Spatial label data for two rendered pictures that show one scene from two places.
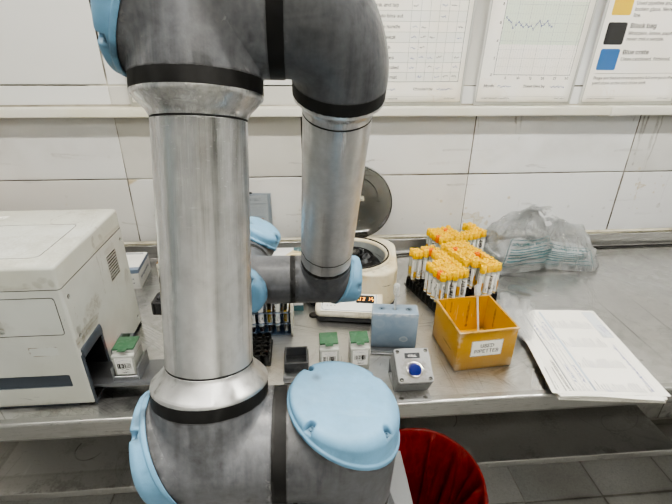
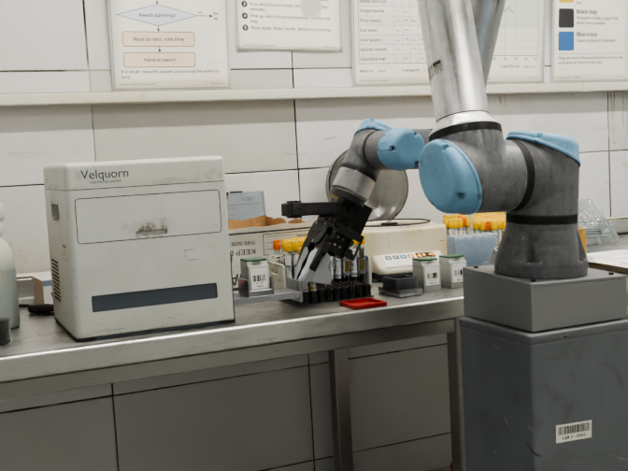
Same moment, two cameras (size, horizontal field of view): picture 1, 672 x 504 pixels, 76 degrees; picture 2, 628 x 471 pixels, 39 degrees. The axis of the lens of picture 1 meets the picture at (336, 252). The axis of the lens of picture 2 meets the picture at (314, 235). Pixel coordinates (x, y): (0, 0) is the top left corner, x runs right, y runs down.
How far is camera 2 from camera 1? 129 cm
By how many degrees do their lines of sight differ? 28
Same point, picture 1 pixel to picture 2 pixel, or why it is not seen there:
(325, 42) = not seen: outside the picture
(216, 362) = (482, 101)
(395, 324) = (477, 248)
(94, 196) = not seen: hidden behind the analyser
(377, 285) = (434, 238)
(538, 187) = not seen: hidden behind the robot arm
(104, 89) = (84, 75)
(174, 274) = (455, 50)
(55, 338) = (212, 236)
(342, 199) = (489, 49)
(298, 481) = (540, 167)
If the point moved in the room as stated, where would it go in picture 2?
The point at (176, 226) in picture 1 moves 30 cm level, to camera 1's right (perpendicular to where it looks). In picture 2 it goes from (454, 25) to (613, 24)
